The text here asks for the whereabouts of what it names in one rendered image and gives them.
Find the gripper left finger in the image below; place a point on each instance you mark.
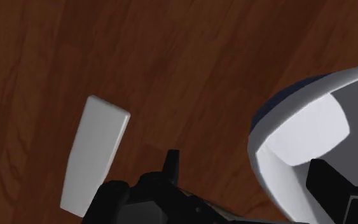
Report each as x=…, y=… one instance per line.
x=154, y=198

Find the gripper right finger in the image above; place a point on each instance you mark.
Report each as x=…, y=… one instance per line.
x=330, y=189

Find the white bowl with blue outside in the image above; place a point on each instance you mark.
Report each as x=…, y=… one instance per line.
x=305, y=136

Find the white flat rectangular slab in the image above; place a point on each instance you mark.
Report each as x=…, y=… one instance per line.
x=95, y=149

